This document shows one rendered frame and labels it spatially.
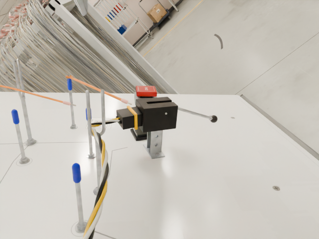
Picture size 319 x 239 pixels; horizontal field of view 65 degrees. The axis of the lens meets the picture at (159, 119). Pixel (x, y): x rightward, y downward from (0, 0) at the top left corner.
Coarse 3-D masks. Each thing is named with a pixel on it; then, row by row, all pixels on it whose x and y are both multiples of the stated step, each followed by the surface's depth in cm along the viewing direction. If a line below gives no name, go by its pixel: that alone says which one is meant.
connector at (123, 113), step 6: (126, 108) 39; (132, 108) 39; (138, 108) 39; (120, 114) 37; (126, 114) 37; (132, 114) 37; (138, 114) 37; (120, 120) 37; (126, 120) 36; (132, 120) 37; (138, 120) 37; (126, 126) 37; (132, 126) 37; (138, 126) 38
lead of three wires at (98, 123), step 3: (105, 120) 36; (108, 120) 36; (111, 120) 37; (114, 120) 37; (117, 120) 37; (93, 123) 34; (96, 123) 35; (99, 123) 35; (105, 123) 36; (108, 123) 37; (93, 126) 33; (96, 126) 35; (93, 129) 30; (93, 132) 29; (96, 132) 29
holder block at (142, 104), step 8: (136, 104) 40; (144, 104) 38; (152, 104) 38; (160, 104) 38; (168, 104) 38; (176, 104) 39; (144, 112) 37; (152, 112) 37; (160, 112) 38; (168, 112) 38; (176, 112) 39; (144, 120) 37; (152, 120) 38; (160, 120) 38; (168, 120) 39; (176, 120) 39; (144, 128) 38; (152, 128) 38; (160, 128) 39; (168, 128) 39
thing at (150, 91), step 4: (136, 88) 62; (140, 88) 62; (144, 88) 62; (148, 88) 63; (152, 88) 63; (136, 92) 61; (140, 92) 60; (144, 92) 60; (148, 92) 60; (152, 92) 60; (156, 92) 61; (140, 96) 62; (144, 96) 62; (148, 96) 62; (152, 96) 61
